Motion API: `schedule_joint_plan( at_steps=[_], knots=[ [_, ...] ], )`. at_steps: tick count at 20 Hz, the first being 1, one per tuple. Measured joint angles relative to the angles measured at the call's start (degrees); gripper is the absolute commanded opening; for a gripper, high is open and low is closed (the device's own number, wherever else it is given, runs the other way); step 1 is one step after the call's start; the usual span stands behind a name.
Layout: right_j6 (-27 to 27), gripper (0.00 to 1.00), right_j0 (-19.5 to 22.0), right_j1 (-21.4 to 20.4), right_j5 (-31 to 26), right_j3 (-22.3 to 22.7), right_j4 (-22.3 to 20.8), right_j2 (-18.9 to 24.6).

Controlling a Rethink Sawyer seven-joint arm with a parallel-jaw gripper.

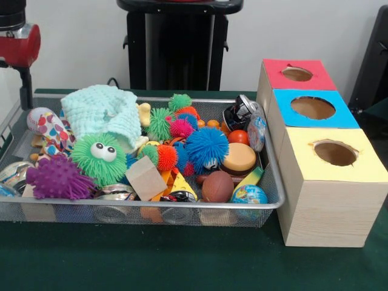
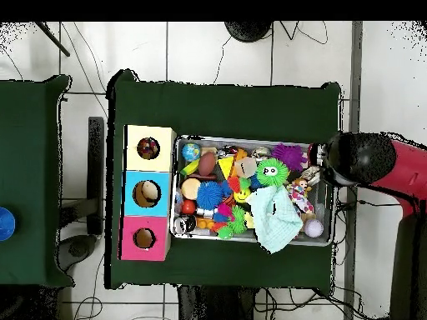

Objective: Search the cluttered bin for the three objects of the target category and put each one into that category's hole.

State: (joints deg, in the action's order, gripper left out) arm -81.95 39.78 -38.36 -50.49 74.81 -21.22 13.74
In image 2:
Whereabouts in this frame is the thin black cable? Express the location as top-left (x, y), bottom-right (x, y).
top-left (356, 198), bottom-right (403, 207)

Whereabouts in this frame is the black upright panel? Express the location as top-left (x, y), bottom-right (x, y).
top-left (87, 116), bottom-right (105, 236)

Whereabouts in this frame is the shallow clear mesh bin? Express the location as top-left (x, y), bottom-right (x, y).
top-left (169, 134), bottom-right (338, 248)

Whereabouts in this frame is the purple spiky rubber toy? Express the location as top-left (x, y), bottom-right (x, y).
top-left (271, 142), bottom-right (308, 173)

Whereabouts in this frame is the wooden box with three holes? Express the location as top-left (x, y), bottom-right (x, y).
top-left (118, 124), bottom-right (177, 262)

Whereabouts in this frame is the small brown football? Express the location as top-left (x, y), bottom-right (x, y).
top-left (198, 152), bottom-right (218, 177)

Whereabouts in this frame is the round black stand base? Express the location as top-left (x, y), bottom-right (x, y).
top-left (224, 21), bottom-right (273, 43)

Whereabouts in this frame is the small globe ball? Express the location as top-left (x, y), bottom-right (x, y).
top-left (181, 142), bottom-right (201, 163)

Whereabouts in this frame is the blue spiky rubber ball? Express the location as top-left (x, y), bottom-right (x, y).
top-left (195, 180), bottom-right (224, 211)

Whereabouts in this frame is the grey round floor base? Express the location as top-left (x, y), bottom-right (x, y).
top-left (56, 234), bottom-right (98, 272)

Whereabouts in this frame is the doll in spotted dress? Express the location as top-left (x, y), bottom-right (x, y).
top-left (286, 177), bottom-right (316, 221)

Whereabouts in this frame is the plain wooden block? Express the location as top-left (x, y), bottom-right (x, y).
top-left (234, 156), bottom-right (258, 178)

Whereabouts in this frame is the toy hamburger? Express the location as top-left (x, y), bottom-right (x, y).
top-left (180, 177), bottom-right (202, 201)

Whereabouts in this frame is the blue round object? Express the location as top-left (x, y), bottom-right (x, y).
top-left (0, 206), bottom-right (17, 242)

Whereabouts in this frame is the black rod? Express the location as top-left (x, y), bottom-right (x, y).
top-left (34, 21), bottom-right (71, 58)

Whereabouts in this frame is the white baseball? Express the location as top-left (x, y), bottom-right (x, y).
top-left (304, 218), bottom-right (324, 238)

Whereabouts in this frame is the mint green knitted cloth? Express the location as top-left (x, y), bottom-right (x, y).
top-left (244, 184), bottom-right (303, 254)

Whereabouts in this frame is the green spiky toy with eyes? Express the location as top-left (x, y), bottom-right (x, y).
top-left (255, 157), bottom-right (290, 188)

